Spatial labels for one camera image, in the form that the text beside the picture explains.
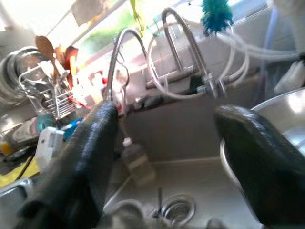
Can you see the clear plastic bottle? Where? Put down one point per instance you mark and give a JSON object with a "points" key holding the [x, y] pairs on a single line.
{"points": [[138, 162]]}

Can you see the blue plastic bowl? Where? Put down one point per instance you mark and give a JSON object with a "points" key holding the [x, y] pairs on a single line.
{"points": [[71, 128]]}

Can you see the yellow cleaning cloth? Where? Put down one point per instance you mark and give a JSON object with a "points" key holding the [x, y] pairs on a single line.
{"points": [[9, 176]]}

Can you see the steel pot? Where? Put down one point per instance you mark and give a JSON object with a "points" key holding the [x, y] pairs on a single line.
{"points": [[14, 71]]}

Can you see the red spatula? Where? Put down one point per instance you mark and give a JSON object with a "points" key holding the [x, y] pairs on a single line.
{"points": [[72, 62]]}

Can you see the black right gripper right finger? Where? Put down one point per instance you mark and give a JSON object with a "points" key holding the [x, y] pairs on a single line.
{"points": [[267, 167]]}

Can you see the steel spring faucet spout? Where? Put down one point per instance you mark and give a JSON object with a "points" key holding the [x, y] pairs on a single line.
{"points": [[111, 69]]}

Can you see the stainless steel sink basin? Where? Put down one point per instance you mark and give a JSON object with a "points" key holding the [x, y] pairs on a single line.
{"points": [[190, 171]]}

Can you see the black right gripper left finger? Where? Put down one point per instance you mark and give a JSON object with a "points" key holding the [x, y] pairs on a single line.
{"points": [[78, 171]]}

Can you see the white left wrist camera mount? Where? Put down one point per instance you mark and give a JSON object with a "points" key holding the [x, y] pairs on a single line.
{"points": [[47, 145]]}

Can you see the steel sink drain strainer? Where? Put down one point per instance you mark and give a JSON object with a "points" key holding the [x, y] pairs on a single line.
{"points": [[178, 210]]}

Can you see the small steel bowl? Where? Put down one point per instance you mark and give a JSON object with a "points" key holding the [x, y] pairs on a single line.
{"points": [[286, 114]]}

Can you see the dark green sponge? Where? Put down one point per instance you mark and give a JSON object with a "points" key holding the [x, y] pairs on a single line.
{"points": [[196, 83]]}

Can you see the blue bottle brush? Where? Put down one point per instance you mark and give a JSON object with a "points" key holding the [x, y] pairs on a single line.
{"points": [[216, 16]]}

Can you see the wooden spoon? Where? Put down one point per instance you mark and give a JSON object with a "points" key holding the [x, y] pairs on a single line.
{"points": [[45, 47]]}

